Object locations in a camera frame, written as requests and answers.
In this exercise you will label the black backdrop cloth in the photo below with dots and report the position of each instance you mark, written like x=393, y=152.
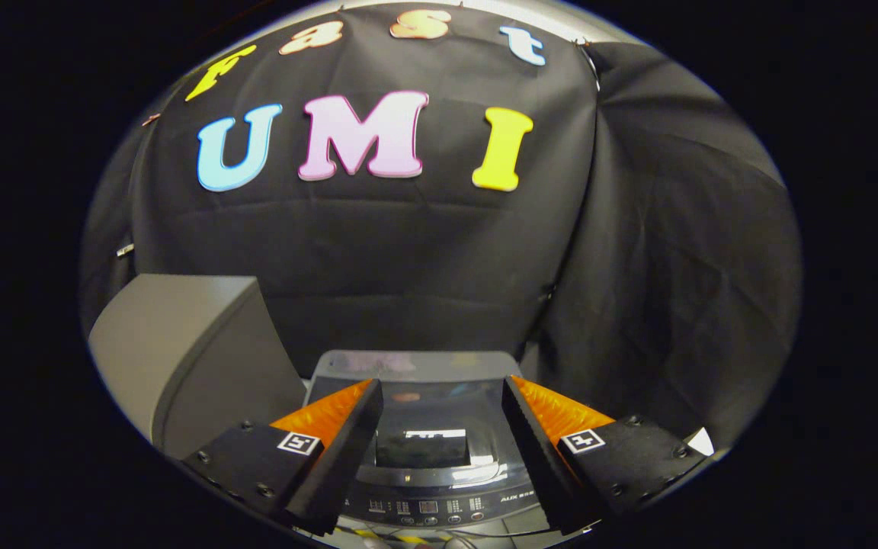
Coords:
x=408, y=259

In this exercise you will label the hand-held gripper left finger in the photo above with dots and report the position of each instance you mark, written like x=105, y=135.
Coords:
x=344, y=450

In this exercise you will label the copper clip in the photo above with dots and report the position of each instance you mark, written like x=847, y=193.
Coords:
x=151, y=119

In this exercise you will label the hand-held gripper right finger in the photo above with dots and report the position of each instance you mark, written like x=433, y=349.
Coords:
x=538, y=457

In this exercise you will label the silver clip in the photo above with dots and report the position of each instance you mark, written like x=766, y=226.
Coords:
x=125, y=249

